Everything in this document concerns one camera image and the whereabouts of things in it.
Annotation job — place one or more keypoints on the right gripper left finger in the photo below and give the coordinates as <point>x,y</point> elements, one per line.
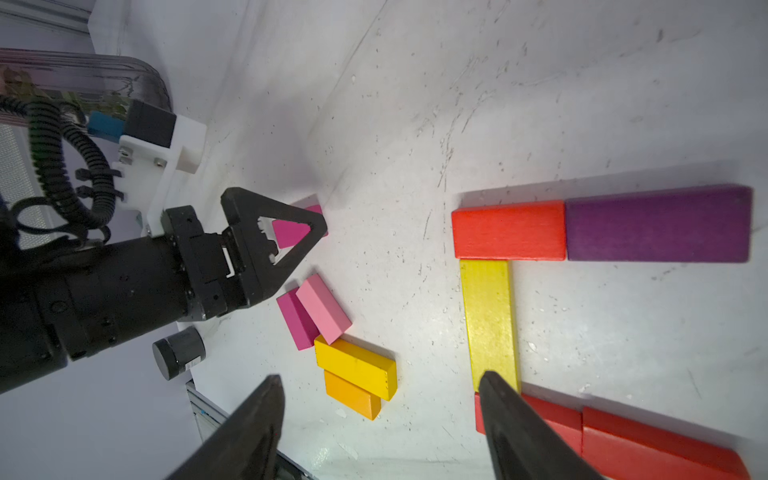
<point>245,445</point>

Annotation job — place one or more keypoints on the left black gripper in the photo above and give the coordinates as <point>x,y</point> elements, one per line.
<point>107,296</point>

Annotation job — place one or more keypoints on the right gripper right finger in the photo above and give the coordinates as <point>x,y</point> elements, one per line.
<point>521,444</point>

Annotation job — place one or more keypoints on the magenta block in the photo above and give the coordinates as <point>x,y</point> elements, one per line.
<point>300,324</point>
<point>288,234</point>

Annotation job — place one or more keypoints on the red block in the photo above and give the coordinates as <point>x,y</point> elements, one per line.
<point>620,448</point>
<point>565,422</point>
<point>519,232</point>

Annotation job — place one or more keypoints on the light pink block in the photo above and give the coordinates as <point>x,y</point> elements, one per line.
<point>325,311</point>

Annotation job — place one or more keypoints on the orange block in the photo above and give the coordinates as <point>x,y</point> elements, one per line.
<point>361,401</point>

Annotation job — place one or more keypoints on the yellow large block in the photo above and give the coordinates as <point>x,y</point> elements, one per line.
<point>363,368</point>

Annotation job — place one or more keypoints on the purple block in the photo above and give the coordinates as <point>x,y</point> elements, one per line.
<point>706,224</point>

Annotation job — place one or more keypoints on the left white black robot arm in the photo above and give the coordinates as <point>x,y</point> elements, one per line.
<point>76,211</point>

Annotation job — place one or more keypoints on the black round cylinder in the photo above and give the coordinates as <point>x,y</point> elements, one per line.
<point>178,353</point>

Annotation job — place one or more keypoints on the dark glass vase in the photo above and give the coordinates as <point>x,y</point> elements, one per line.
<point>90,82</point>

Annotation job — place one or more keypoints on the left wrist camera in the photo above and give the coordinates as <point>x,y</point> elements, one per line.
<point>153,145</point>

